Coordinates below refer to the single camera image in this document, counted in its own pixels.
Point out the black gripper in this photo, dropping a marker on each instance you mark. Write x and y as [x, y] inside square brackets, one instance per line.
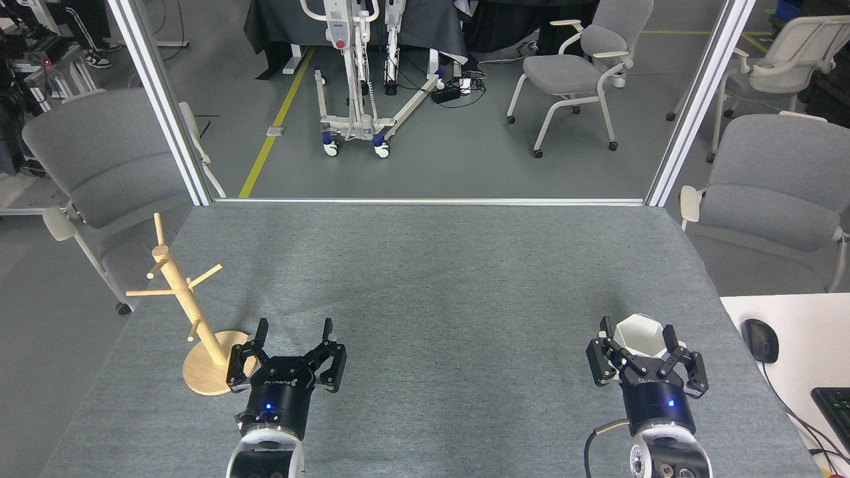
[657, 405]
[279, 398]

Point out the white faceted cup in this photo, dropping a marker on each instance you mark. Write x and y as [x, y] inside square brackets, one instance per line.
[637, 335]

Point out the wooden cup rack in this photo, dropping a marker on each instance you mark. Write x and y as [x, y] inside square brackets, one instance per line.
[199, 372]

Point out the black equipment rack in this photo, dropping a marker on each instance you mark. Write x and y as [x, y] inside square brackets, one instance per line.
[20, 73]

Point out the black computer mouse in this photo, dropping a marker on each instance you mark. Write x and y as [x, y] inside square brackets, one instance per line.
[760, 340]

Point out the white desk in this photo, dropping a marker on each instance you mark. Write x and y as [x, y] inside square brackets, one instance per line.
[803, 332]

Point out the black keyboard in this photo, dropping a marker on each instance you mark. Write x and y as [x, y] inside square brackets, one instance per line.
[837, 411]

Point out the metal floor outlet plate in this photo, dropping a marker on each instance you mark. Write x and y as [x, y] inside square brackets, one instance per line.
[275, 131]

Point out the white stand on wheels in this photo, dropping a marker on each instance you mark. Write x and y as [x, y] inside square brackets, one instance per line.
[352, 79]

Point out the black power strip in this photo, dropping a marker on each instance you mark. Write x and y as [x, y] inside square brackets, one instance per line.
[446, 93]

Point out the white mesh office chair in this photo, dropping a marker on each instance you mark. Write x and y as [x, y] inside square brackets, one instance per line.
[797, 46]

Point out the dark grey table cloth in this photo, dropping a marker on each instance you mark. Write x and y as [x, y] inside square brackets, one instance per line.
[425, 23]

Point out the person's leg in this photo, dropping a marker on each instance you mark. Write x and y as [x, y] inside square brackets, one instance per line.
[93, 33]

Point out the silver table edge rail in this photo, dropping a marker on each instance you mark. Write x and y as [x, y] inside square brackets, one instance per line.
[425, 201]

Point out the grey chair with white frame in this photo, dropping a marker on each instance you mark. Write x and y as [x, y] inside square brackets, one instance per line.
[777, 179]
[564, 72]
[106, 159]

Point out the silver frame post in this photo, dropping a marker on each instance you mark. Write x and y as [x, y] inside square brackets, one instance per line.
[163, 106]
[697, 106]

